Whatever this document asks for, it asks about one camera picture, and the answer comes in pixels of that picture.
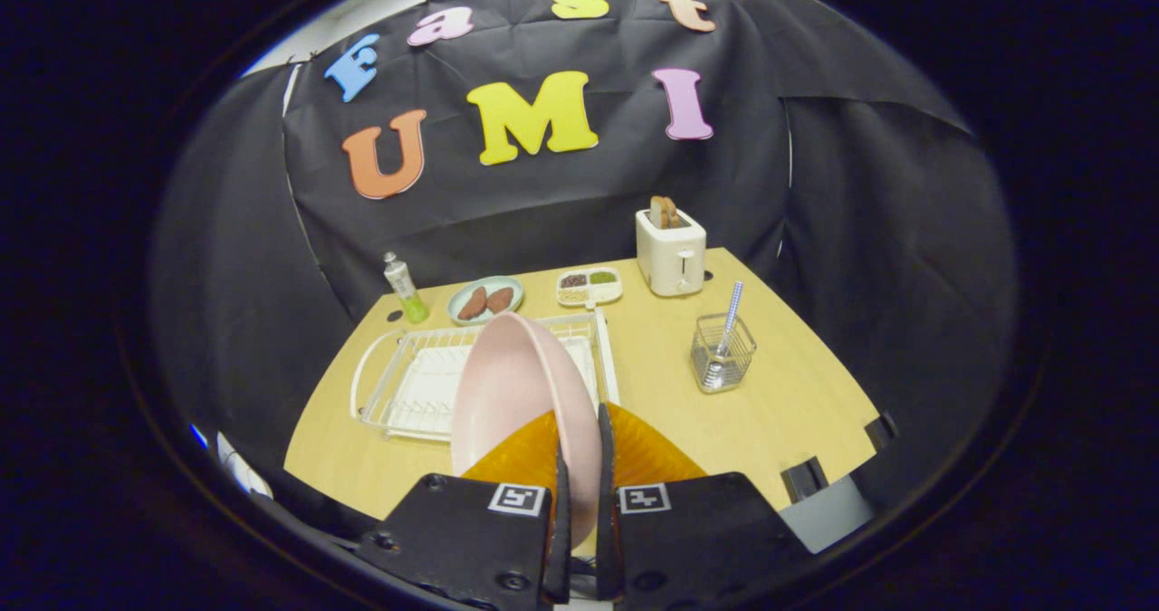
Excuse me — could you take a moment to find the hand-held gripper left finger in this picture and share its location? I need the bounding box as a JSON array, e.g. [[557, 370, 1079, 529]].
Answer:
[[353, 409, 573, 611]]

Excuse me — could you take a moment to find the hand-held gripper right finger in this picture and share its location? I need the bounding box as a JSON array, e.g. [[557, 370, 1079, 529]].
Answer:
[[595, 403, 816, 611]]

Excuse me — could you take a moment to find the white wire dish rack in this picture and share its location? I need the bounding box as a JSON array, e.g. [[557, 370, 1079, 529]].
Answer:
[[350, 310, 621, 442]]

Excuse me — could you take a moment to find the pink plate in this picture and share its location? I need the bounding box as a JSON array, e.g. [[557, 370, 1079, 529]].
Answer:
[[450, 311, 603, 549]]

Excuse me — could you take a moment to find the clear wire basket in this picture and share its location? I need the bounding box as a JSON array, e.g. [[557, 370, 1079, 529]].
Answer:
[[690, 313, 758, 395]]

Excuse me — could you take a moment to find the blue checkered handle spoon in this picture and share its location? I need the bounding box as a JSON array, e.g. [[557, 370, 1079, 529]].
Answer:
[[702, 281, 745, 389]]

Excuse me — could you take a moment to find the pale green dish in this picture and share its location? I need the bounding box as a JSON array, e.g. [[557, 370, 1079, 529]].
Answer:
[[447, 275, 525, 326]]

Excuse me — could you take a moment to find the green liquid bottle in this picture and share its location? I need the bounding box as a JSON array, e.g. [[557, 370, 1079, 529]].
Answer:
[[382, 251, 431, 325]]

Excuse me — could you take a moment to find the white divided tray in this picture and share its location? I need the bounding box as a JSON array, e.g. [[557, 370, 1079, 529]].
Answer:
[[555, 267, 624, 309]]

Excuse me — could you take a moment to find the white toaster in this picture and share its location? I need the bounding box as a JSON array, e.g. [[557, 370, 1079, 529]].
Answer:
[[636, 208, 708, 298]]

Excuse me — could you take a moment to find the black backdrop cloth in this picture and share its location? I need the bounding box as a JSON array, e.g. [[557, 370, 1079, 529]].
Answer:
[[149, 0, 1020, 539]]

